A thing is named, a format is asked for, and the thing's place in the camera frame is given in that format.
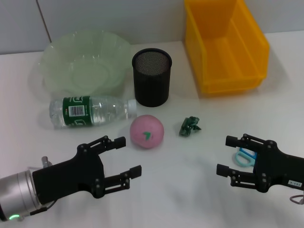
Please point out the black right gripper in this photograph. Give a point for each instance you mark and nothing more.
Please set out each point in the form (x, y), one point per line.
(278, 168)

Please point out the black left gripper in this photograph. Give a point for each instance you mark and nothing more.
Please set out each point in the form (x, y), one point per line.
(69, 178)

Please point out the blue scissors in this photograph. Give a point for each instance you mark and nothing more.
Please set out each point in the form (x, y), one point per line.
(248, 155)

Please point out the pink toy peach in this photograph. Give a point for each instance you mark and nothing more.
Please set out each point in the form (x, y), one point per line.
(142, 128)

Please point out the clear green-label water bottle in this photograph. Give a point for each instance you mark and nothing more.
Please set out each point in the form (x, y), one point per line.
(102, 111)

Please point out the green plastic wrapper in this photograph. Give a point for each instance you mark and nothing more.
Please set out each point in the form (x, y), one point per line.
(187, 127)

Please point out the black mesh pen holder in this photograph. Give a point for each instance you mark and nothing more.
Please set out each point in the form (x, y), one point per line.
(152, 90)

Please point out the translucent green fruit plate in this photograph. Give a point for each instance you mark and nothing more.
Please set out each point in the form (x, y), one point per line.
(71, 59)

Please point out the yellow plastic bin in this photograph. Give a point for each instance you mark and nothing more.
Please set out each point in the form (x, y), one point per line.
(237, 59)

